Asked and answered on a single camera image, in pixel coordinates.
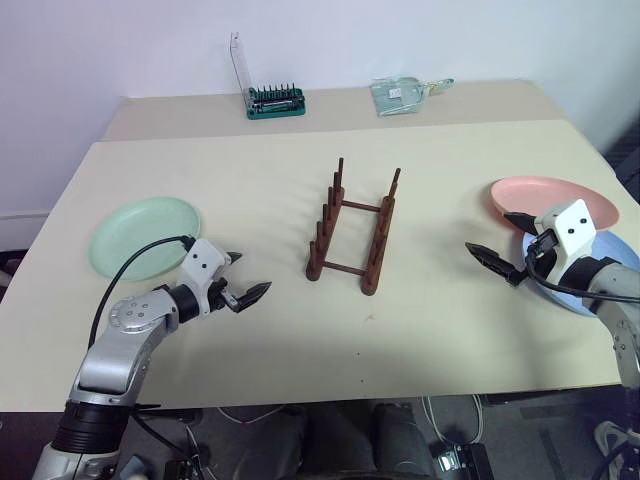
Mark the brown wooden dish rack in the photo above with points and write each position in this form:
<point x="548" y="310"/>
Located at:
<point x="372" y="260"/>

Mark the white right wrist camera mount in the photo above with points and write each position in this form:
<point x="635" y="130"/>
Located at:
<point x="575" y="230"/>

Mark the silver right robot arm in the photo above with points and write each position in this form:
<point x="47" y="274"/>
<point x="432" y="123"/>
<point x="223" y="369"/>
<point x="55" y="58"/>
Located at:
<point x="620" y="295"/>

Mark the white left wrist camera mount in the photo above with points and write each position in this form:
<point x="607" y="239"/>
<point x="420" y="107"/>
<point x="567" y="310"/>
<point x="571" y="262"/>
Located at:
<point x="202" y="260"/>

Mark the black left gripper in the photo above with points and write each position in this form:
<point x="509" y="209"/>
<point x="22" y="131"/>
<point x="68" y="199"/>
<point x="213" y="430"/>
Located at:
<point x="222" y="295"/>

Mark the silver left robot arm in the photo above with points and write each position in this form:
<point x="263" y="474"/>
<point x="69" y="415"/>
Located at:
<point x="125" y="345"/>

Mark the clear plastic bag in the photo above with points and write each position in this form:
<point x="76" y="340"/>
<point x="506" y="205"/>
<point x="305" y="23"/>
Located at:
<point x="397" y="96"/>

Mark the green plate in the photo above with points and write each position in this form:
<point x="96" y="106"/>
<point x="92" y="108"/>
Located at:
<point x="142" y="235"/>

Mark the green screwdriver bit set case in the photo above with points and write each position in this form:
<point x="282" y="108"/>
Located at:
<point x="276" y="102"/>

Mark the blue plate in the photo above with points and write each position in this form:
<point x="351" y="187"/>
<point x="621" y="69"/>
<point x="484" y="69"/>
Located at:
<point x="612" y="247"/>

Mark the black box under table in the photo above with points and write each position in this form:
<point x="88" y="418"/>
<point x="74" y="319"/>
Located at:
<point x="462" y="460"/>

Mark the pink plate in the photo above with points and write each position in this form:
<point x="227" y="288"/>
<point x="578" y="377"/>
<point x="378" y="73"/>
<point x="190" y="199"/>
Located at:
<point x="540" y="197"/>

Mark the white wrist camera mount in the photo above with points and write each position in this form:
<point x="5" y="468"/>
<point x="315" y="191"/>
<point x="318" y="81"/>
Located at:
<point x="202" y="260"/>
<point x="575" y="230"/>

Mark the dark rounded shape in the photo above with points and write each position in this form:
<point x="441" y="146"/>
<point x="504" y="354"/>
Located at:
<point x="330" y="445"/>
<point x="402" y="440"/>

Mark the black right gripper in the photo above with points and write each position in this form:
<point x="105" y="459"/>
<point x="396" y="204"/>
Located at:
<point x="546" y="247"/>

